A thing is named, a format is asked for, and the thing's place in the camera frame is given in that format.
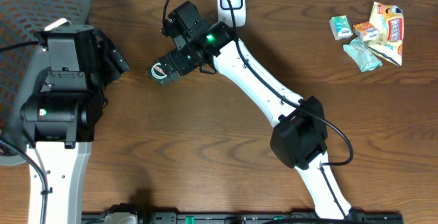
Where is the dark green balm box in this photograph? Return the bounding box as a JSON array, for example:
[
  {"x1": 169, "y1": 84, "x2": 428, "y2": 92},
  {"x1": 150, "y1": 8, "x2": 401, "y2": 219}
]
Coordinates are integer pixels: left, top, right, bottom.
[{"x1": 147, "y1": 61, "x2": 170, "y2": 86}]

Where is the small teal snack box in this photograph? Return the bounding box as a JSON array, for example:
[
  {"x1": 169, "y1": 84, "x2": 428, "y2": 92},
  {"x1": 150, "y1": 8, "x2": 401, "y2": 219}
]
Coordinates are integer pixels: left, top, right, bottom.
[{"x1": 329, "y1": 15, "x2": 353, "y2": 40}]

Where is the teal snack pack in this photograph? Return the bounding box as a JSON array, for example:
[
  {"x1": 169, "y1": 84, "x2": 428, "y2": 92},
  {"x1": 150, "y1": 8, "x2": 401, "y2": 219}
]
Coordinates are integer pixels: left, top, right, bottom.
[{"x1": 343, "y1": 38, "x2": 383, "y2": 72}]

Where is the small orange snack box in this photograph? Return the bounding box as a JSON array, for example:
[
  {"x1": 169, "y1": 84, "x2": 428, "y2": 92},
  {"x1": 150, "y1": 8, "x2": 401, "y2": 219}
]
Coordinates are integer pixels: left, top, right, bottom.
[{"x1": 353, "y1": 21, "x2": 380, "y2": 42}]

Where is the yellow snack chip bag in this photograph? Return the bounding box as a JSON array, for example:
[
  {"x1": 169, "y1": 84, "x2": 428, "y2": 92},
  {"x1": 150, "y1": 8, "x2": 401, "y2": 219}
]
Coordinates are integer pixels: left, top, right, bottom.
[{"x1": 366, "y1": 2, "x2": 405, "y2": 66}]

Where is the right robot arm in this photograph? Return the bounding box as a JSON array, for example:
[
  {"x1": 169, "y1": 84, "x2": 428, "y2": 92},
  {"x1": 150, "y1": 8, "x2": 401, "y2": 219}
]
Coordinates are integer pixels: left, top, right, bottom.
[{"x1": 159, "y1": 1, "x2": 351, "y2": 220}]

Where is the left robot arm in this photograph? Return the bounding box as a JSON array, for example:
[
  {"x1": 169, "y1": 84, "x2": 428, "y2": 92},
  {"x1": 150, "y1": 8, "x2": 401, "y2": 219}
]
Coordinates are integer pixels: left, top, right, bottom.
[{"x1": 18, "y1": 18, "x2": 129, "y2": 223}]

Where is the white barcode scanner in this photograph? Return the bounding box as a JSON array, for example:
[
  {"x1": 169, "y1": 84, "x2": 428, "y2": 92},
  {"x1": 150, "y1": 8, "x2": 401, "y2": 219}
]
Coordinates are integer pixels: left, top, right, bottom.
[{"x1": 217, "y1": 0, "x2": 246, "y2": 27}]

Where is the dark grey plastic basket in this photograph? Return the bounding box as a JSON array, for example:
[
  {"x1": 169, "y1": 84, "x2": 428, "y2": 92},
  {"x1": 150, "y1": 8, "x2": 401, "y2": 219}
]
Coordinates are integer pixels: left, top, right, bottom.
[{"x1": 1, "y1": 0, "x2": 91, "y2": 150}]

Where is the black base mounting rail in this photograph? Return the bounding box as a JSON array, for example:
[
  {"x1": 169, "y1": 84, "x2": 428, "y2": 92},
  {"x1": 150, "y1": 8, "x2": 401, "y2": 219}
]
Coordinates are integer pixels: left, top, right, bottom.
[{"x1": 81, "y1": 211, "x2": 404, "y2": 224}]

